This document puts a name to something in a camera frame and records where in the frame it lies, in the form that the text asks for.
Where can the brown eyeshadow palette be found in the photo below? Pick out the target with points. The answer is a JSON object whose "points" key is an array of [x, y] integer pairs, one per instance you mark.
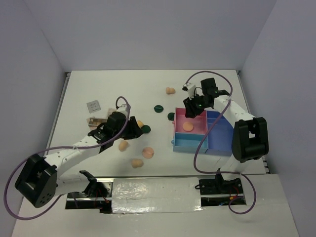
{"points": [[94, 122]]}

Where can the gourd sponge front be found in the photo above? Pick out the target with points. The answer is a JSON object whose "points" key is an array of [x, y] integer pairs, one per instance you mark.
{"points": [[137, 163]]}

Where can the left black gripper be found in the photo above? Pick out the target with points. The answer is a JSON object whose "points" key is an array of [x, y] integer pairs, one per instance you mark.
{"points": [[135, 131]]}

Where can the purple-blue organizer tray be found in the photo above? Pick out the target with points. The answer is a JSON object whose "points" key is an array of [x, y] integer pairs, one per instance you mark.
{"points": [[220, 139]]}

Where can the green puff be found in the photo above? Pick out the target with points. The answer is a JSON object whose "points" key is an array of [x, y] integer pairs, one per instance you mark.
{"points": [[146, 129], [158, 108], [171, 116]]}

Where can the silver grey eyeshadow palette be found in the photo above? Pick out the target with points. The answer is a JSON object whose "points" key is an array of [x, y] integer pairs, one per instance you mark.
{"points": [[93, 106]]}

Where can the silver foil tape sheet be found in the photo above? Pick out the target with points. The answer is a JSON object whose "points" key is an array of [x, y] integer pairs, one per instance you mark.
{"points": [[155, 195]]}

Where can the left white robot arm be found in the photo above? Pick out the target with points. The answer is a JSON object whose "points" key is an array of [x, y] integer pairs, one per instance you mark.
{"points": [[42, 178]]}

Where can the aluminium rail left edge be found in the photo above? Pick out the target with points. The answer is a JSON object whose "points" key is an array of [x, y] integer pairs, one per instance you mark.
{"points": [[67, 77]]}

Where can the pink drawer box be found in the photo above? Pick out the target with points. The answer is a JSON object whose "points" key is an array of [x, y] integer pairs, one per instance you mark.
{"points": [[199, 122]]}

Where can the peach puff with ribbon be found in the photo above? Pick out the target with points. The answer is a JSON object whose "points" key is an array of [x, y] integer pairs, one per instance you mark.
{"points": [[148, 152]]}

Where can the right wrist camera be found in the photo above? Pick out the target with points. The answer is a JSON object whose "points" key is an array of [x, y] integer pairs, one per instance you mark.
{"points": [[190, 89]]}

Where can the orange teardrop sponge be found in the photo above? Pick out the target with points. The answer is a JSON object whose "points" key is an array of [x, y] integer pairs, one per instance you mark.
{"points": [[140, 124]]}

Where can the gourd sponge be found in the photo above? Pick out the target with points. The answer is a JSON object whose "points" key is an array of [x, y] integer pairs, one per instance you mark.
{"points": [[170, 90], [123, 145], [137, 163]]}

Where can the green puff top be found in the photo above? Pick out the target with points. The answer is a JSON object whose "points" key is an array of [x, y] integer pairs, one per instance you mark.
{"points": [[158, 108]]}

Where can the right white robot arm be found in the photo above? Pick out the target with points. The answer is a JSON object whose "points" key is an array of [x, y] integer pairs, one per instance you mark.
{"points": [[250, 134]]}

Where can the light blue drawer box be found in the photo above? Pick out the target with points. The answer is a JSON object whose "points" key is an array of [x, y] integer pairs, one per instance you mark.
{"points": [[186, 142]]}

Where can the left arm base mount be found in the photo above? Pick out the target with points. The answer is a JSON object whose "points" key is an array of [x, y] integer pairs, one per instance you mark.
{"points": [[97, 195]]}

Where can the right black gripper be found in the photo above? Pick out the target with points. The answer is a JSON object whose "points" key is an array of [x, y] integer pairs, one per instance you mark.
{"points": [[190, 108]]}

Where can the colourful glitter eyeshadow palette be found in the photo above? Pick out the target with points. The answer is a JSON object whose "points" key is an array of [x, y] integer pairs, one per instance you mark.
{"points": [[110, 111]]}

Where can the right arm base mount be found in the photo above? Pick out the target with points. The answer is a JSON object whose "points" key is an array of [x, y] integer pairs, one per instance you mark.
{"points": [[218, 192]]}

